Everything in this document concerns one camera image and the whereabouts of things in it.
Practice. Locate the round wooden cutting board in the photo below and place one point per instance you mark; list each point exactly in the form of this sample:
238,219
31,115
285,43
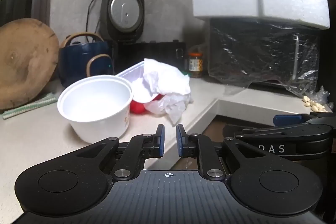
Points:
23,61

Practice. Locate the pile of garlic cloves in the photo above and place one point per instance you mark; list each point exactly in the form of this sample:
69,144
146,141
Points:
315,106

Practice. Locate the clear plastic bag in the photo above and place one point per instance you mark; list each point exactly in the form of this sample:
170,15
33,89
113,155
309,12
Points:
170,108

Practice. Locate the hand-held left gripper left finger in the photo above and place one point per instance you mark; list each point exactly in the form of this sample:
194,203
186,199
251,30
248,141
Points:
160,142

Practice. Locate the black plastic-wrapped oven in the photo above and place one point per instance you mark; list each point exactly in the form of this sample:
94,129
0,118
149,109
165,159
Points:
262,56

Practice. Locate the navy blue rice cooker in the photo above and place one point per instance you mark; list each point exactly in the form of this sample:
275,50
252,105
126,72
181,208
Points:
78,61

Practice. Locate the red and white plastic tray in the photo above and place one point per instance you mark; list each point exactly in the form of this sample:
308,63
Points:
131,73

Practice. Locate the white round plastic bowl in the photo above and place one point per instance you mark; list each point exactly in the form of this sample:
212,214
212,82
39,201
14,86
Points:
94,106

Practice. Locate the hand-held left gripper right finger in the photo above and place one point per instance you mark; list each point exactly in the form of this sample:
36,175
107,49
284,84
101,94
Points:
179,142

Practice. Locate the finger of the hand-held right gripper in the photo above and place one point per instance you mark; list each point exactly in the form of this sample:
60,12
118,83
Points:
286,119

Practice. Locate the black cooker with silver lid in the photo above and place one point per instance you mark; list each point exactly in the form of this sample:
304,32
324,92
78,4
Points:
126,11

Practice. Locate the green striped knitted cloth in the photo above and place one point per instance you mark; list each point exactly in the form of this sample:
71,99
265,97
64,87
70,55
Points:
26,107

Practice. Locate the white tissue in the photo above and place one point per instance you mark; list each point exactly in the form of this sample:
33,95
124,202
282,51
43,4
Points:
168,79

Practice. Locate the glass jar with orange lid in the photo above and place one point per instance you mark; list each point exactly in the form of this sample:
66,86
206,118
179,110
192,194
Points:
196,65

